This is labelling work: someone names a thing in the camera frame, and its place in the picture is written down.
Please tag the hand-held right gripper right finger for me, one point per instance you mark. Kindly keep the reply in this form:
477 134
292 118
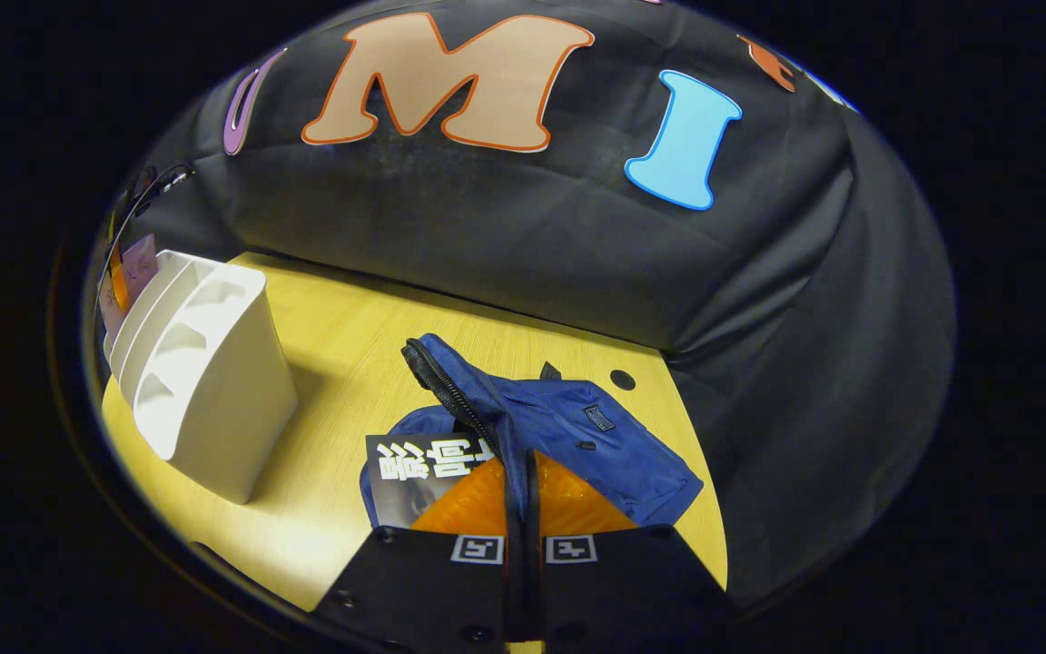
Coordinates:
632 590

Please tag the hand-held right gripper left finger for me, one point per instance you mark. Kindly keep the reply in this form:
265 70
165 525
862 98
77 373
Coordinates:
423 590

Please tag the white plastic bookshelf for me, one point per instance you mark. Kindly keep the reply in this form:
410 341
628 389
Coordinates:
214 400

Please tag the black backdrop cloth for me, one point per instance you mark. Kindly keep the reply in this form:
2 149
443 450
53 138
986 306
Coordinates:
523 236

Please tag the black and white book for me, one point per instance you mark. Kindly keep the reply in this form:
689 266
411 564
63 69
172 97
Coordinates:
414 495

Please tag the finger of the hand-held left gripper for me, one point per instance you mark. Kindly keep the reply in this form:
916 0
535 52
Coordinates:
120 286

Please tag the pink book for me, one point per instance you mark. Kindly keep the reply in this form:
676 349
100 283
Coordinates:
137 259

